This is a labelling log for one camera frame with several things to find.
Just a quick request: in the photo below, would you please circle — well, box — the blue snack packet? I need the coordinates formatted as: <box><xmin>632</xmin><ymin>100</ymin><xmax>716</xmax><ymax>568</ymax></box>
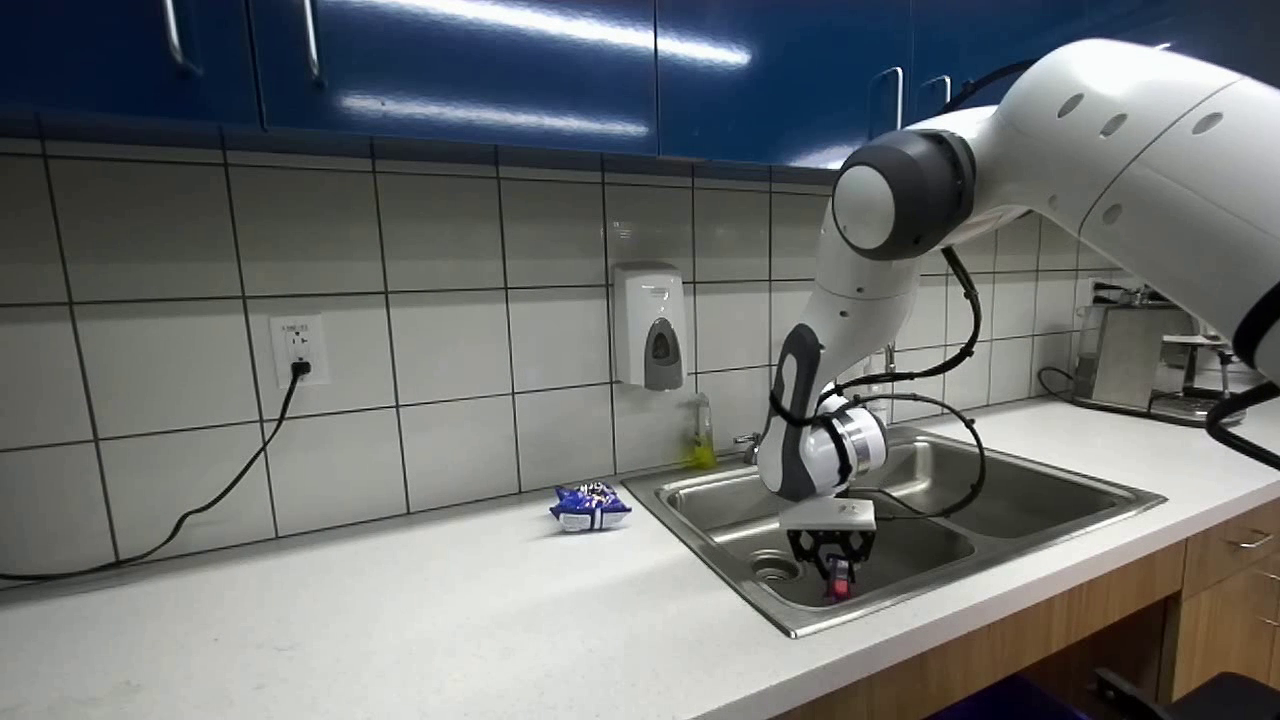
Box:
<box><xmin>548</xmin><ymin>479</ymin><xmax>637</xmax><ymax>536</ymax></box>

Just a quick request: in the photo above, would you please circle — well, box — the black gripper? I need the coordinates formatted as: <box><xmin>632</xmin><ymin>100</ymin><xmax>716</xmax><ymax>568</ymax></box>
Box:
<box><xmin>784</xmin><ymin>525</ymin><xmax>870</xmax><ymax>603</ymax></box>

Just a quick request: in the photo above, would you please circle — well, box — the white wall soap dispenser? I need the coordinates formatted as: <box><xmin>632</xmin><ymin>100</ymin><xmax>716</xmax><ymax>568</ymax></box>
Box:
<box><xmin>613</xmin><ymin>261</ymin><xmax>690</xmax><ymax>395</ymax></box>

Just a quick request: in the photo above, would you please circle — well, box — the black chair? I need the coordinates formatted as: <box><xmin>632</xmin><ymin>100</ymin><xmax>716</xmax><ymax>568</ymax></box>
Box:
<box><xmin>1093</xmin><ymin>665</ymin><xmax>1280</xmax><ymax>720</ymax></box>

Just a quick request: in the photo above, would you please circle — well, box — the white wall outlet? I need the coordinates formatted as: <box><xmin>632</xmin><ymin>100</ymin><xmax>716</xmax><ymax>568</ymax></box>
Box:
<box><xmin>271</xmin><ymin>313</ymin><xmax>331</xmax><ymax>393</ymax></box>

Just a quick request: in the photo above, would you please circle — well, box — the green dish soap bottle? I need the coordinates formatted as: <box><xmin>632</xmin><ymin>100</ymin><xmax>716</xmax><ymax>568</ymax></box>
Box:
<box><xmin>681</xmin><ymin>395</ymin><xmax>716</xmax><ymax>473</ymax></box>

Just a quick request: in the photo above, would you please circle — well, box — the stainless steel double sink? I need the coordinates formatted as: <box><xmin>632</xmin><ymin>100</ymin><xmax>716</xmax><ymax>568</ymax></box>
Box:
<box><xmin>621</xmin><ymin>419</ymin><xmax>1171</xmax><ymax>639</ymax></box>

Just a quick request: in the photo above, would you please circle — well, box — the black appliance cord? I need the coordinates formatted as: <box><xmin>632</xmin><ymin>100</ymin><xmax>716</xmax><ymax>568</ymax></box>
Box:
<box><xmin>1035</xmin><ymin>365</ymin><xmax>1110</xmax><ymax>411</ymax></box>

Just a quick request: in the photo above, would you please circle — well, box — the wooden base cabinet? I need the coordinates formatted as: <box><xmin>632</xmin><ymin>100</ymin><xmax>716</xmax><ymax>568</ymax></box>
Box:
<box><xmin>784</xmin><ymin>495</ymin><xmax>1280</xmax><ymax>720</ymax></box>

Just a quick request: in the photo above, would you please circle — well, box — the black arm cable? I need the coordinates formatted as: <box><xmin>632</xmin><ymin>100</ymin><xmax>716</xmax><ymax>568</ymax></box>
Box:
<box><xmin>784</xmin><ymin>244</ymin><xmax>991</xmax><ymax>520</ymax></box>

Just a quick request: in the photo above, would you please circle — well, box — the black base cable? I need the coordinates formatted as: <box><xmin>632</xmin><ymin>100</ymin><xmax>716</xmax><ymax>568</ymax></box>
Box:
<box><xmin>1199</xmin><ymin>277</ymin><xmax>1280</xmax><ymax>473</ymax></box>

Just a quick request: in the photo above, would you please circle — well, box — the dark blue bin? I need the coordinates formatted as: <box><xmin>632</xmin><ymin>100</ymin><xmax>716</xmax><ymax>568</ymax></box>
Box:
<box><xmin>932</xmin><ymin>670</ymin><xmax>1093</xmax><ymax>720</ymax></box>

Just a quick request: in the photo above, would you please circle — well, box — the blue upper cabinet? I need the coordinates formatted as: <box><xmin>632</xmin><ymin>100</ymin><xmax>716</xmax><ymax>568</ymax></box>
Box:
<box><xmin>0</xmin><ymin>0</ymin><xmax>1280</xmax><ymax>171</ymax></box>

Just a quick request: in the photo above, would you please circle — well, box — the silver countertop appliance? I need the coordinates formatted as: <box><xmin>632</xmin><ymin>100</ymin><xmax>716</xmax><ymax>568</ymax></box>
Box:
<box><xmin>1085</xmin><ymin>277</ymin><xmax>1235</xmax><ymax>419</ymax></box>

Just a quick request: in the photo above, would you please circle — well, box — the black power cord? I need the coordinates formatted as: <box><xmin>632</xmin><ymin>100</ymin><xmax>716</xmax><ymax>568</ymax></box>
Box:
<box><xmin>0</xmin><ymin>354</ymin><xmax>314</xmax><ymax>586</ymax></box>

